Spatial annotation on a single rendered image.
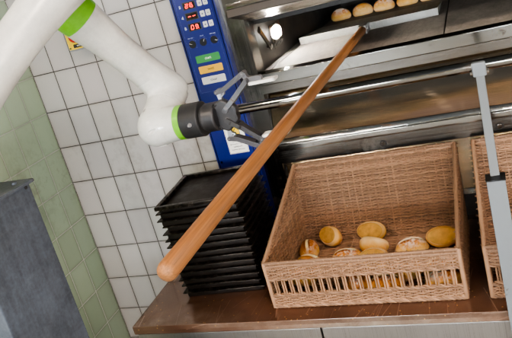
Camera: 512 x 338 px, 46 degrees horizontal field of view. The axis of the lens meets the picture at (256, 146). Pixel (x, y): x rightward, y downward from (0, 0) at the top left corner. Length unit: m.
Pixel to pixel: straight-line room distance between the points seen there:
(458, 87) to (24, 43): 1.28
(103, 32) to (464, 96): 1.10
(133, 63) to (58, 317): 0.66
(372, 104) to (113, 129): 0.99
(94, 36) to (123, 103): 0.78
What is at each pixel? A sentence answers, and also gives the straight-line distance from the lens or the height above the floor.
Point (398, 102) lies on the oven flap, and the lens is 2.02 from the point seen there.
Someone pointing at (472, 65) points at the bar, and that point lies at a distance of 1.59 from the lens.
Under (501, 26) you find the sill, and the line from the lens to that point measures 1.96.
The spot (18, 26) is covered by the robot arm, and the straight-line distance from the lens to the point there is 1.35.
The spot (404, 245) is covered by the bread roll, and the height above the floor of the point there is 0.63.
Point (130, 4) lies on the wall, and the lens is 2.23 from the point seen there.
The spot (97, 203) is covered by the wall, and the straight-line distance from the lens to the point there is 2.58.
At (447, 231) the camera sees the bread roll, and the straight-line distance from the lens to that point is 1.93.
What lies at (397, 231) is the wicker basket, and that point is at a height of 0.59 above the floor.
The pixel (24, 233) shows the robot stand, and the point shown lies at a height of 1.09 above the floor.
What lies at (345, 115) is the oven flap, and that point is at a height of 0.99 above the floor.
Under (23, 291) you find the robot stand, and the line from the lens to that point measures 1.52.
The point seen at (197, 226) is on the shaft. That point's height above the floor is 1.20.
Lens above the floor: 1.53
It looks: 16 degrees down
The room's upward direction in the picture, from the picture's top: 15 degrees counter-clockwise
